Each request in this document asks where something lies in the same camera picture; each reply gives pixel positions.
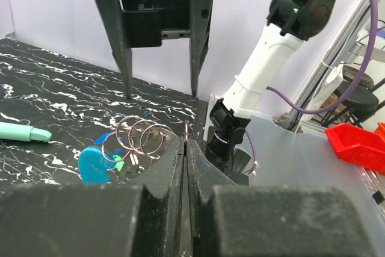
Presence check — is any black right arm base motor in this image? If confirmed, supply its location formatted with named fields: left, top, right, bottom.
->
left=205, top=98, right=250, bottom=185

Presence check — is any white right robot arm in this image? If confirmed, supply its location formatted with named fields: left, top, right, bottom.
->
left=94, top=0, right=336, bottom=119

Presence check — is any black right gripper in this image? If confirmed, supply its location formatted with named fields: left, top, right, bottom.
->
left=94, top=0, right=214, bottom=99

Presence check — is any aluminium rail frame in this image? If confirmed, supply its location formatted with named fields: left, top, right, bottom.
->
left=294, top=0, right=371, bottom=107

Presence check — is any red plastic bin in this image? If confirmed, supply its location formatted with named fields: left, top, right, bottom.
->
left=324, top=123, right=384, bottom=175

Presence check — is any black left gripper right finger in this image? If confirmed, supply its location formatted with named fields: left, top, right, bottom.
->
left=185, top=140, right=376, bottom=256

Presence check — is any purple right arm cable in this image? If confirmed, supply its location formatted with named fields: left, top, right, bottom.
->
left=245, top=0, right=380, bottom=176

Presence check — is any blue tagged key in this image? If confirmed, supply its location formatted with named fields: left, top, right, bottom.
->
left=78, top=146, right=115, bottom=184

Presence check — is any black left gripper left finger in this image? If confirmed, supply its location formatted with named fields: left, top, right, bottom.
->
left=1, top=137, right=184, bottom=256

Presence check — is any green tagged key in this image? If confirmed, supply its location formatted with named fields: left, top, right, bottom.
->
left=113, top=155, right=125, bottom=172

